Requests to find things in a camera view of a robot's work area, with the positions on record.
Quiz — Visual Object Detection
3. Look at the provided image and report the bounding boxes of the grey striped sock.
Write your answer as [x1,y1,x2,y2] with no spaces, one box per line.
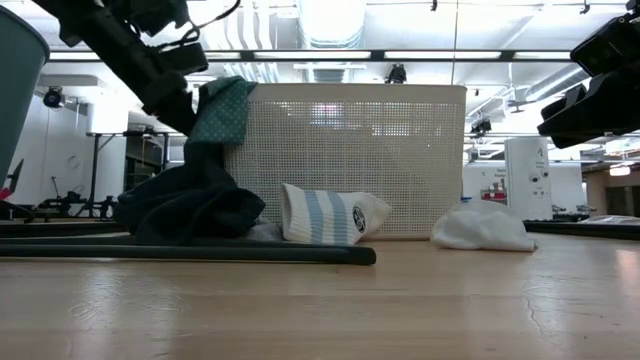
[244,217,286,244]

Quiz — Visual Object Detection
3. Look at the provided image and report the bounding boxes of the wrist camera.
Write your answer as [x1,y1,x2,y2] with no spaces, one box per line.
[569,9,640,76]
[104,0,191,36]

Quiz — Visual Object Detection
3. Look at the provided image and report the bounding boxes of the white pillar with fixtures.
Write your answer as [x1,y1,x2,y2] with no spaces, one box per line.
[503,137,554,221]

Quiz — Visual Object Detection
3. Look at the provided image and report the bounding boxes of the dark grey clothes hanger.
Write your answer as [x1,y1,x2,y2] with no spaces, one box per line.
[0,233,377,266]

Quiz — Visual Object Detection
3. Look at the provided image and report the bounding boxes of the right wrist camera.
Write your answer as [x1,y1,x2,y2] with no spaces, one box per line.
[569,9,640,76]

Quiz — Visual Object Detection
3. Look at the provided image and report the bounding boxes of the clear plastic bag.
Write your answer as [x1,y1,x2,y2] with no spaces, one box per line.
[579,214,640,225]

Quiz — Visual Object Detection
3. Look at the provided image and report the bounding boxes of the teal dotted cloth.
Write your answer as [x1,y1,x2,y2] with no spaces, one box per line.
[185,75,259,147]

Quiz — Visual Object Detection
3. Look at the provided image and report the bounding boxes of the red bins shelf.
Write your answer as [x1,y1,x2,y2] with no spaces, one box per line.
[477,179,507,204]

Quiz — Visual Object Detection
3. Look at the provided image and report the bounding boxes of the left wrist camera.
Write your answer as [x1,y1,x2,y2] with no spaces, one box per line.
[104,0,191,36]

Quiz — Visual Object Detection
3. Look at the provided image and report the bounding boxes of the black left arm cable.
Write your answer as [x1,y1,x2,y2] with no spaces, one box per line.
[149,0,242,51]

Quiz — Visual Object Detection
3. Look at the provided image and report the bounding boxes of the dark navy cloth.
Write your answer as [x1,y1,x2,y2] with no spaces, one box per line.
[113,142,266,246]

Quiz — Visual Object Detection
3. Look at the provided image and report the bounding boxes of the teal plastic bin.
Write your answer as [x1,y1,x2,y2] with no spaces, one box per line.
[0,4,51,189]

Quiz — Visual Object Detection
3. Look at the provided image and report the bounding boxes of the white sock with blue stripes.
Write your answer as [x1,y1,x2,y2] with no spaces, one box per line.
[279,182,393,246]

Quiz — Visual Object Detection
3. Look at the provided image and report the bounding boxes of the white cloth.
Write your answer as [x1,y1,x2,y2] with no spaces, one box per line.
[429,198,539,253]

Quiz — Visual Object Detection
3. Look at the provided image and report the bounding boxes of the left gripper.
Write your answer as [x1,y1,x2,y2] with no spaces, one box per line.
[32,0,209,136]

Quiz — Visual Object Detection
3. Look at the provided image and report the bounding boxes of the black metal background table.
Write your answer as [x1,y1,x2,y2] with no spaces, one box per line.
[87,130,174,217]

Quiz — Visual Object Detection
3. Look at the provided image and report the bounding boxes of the white perforated plastic basket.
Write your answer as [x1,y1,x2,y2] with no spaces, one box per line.
[223,82,468,240]

